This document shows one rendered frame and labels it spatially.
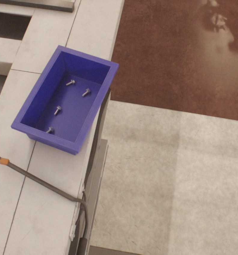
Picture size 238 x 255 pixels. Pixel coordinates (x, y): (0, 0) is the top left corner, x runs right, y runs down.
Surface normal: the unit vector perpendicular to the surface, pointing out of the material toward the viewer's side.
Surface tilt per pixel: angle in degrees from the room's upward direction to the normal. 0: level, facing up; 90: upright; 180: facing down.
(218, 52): 0
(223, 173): 0
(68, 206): 0
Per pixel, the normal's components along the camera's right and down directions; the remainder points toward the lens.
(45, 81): 0.94, 0.28
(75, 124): 0.04, -0.48
